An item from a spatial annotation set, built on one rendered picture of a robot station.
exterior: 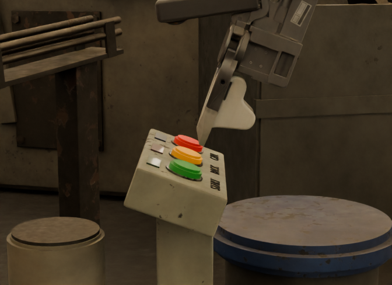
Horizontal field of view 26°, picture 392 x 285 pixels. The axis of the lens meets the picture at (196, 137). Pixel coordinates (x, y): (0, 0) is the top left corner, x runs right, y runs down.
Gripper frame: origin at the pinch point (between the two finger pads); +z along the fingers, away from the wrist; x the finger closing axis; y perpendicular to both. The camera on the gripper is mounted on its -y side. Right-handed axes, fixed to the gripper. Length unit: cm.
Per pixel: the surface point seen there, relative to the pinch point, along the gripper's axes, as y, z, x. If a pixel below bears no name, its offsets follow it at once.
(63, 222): -11.8, 18.0, 6.4
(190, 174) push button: 0.6, 4.6, -2.0
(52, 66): -23.1, 4.2, 34.1
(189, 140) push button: -0.1, 4.1, 14.3
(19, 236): -16.0, 19.5, 0.6
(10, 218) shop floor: -40, 83, 181
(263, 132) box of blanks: 24, 18, 132
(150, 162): -4.2, 5.0, -1.1
